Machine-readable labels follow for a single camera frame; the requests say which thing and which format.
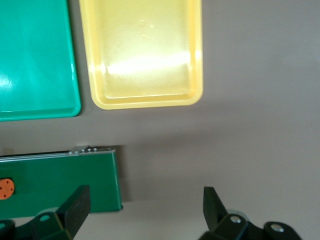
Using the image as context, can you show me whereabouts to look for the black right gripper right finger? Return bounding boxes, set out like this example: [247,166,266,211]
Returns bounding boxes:
[199,186,251,240]

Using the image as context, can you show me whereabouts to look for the orange cylinder white print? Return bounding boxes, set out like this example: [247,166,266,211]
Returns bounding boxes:
[0,177,16,201]

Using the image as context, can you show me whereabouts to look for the yellow plastic tray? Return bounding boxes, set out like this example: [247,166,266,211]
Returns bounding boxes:
[78,0,204,110]

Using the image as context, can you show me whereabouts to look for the green conveyor belt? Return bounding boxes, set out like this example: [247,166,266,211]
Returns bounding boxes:
[0,145,124,218]

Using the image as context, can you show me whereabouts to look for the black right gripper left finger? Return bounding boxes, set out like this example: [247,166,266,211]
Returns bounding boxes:
[31,184,91,240]

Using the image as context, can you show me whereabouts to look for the green plastic tray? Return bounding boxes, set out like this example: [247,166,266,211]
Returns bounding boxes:
[0,0,82,123]

